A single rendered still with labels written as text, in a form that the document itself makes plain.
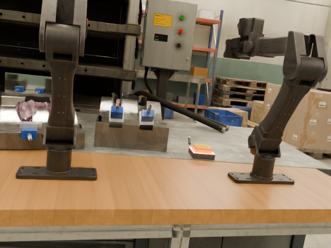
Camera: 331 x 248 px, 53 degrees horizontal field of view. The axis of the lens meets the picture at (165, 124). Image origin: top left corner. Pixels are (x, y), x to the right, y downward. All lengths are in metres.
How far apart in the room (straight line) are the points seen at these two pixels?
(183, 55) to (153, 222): 1.42
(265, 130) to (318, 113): 3.96
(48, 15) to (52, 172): 0.39
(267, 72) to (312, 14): 1.75
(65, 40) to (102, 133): 0.53
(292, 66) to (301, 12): 8.18
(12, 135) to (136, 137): 0.40
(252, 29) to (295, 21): 7.83
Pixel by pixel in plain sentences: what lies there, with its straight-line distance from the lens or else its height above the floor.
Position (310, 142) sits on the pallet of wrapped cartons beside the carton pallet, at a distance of 5.01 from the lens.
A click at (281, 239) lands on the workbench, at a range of 1.50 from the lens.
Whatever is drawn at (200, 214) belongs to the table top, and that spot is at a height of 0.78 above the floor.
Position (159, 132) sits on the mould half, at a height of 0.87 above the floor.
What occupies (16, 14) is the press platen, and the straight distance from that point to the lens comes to 2.05.
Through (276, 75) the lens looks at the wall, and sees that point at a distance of 8.80.
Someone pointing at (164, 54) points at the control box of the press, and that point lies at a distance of 2.05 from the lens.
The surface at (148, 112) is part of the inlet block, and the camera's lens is 1.15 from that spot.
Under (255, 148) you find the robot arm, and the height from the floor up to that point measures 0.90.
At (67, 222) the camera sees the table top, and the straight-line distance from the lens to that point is 0.77.
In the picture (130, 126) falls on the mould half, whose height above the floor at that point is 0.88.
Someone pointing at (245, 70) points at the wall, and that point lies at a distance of 8.47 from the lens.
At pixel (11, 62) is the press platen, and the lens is 2.06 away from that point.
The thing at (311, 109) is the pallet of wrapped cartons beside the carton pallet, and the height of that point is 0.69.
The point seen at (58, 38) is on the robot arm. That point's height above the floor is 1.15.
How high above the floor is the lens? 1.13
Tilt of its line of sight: 11 degrees down
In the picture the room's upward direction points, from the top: 7 degrees clockwise
